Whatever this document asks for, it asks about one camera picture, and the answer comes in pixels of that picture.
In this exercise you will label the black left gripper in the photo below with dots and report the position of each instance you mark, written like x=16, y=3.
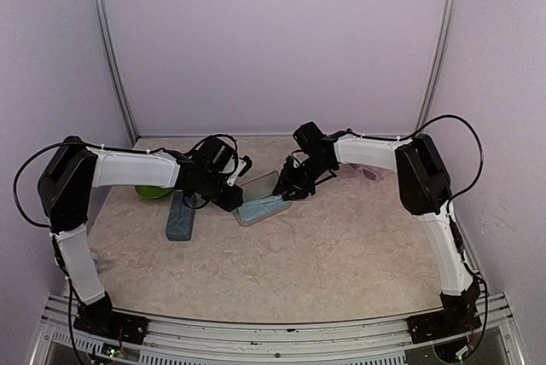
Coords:
x=229, y=203

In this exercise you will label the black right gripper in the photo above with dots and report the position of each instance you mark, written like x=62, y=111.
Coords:
x=288, y=181

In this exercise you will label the light blue cloth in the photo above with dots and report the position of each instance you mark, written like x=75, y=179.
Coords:
x=257, y=209

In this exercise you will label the pink glasses case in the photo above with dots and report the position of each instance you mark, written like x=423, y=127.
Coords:
x=259, y=188

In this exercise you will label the grey-blue glasses case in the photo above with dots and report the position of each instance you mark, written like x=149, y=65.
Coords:
x=180, y=221

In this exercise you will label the purple lens pink sunglasses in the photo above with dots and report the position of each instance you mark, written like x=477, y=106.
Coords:
x=367, y=171

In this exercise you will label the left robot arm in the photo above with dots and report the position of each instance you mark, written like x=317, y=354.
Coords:
x=209, y=171

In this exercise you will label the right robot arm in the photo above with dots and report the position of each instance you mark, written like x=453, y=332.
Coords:
x=423, y=187

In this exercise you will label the green plate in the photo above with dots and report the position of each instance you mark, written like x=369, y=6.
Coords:
x=152, y=192

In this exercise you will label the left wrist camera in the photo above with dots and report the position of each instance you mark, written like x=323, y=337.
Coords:
x=237, y=167

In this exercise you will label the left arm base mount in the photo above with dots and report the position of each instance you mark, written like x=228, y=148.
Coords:
x=100, y=319

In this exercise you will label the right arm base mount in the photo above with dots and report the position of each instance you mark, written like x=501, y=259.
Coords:
x=457, y=315

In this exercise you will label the front aluminium rail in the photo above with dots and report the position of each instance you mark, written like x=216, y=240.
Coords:
x=171, y=340

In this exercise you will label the left aluminium corner post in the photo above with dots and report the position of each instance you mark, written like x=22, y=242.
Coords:
x=119, y=93

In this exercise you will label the aluminium corner post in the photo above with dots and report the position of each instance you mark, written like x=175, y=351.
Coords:
x=119, y=93
x=440, y=51

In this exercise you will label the right aluminium corner post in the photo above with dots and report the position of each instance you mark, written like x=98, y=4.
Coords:
x=440, y=51

